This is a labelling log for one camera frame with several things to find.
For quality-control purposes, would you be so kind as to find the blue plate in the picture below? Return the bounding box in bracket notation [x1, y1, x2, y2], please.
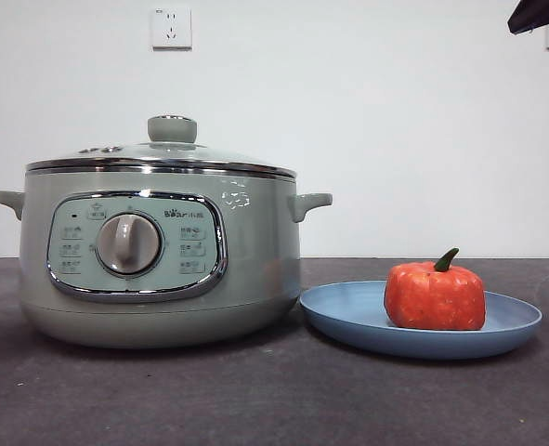
[299, 280, 543, 361]

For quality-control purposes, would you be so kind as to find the glass lid with green knob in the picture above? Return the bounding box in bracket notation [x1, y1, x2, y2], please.
[25, 113, 298, 180]

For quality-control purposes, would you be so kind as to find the orange pumpkin with green stem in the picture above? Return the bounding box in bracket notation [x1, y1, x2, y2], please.
[384, 247, 488, 332]

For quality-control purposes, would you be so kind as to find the pale green electric steamer pot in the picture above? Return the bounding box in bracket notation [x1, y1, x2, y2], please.
[0, 162, 334, 349]

